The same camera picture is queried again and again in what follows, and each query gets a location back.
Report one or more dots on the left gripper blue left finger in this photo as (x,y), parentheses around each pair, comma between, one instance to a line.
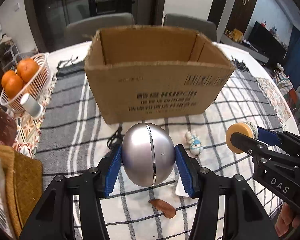
(113,164)

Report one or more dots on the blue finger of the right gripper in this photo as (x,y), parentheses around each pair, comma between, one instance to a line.
(253,147)
(284,140)

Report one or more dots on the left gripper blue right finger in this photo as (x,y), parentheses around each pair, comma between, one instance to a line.
(185,169)

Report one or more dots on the small astronaut figurine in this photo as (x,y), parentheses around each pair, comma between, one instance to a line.
(194,142)

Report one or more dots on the small jar with tan lid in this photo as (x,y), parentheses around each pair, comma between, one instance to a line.
(246,128)

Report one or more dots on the white charger block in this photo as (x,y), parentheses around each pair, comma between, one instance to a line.
(179,190)

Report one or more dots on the silver egg-shaped container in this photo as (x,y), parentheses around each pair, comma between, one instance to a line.
(148,154)

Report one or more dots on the black flashlight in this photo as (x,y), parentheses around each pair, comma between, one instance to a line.
(116,138)

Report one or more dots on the person's right hand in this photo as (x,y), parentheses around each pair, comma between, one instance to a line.
(285,219)

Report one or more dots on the checked grey white tablecloth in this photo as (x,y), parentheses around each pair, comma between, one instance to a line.
(74,138)

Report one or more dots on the woven wicker tissue box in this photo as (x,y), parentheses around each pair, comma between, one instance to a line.
(24,185)

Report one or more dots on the patterned floral mat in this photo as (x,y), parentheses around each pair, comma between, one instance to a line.
(28,129)

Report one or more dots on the black television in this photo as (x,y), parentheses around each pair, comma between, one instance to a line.
(266,43)

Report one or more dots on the brown cardboard box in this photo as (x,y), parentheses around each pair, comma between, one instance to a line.
(144,72)

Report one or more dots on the small white cylinder speaker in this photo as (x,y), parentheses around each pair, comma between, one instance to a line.
(31,106)

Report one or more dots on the white tv cabinet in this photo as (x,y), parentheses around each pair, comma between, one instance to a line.
(259,57)

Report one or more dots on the white plastic fruit basket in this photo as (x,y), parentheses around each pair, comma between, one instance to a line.
(34,87)

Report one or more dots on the dried flower vase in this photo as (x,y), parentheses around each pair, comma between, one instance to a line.
(8,129)

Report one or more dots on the grey dining chair right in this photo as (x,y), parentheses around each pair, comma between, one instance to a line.
(205,27)

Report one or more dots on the grey dining chair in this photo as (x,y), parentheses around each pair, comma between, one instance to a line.
(205,27)
(83,30)

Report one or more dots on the orange fruit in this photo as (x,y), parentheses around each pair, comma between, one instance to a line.
(13,86)
(27,68)
(6,76)

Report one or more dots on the grey dining chair left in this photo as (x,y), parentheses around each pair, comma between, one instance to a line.
(83,30)

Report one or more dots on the white shoe rack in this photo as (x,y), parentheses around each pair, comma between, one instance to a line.
(8,52)

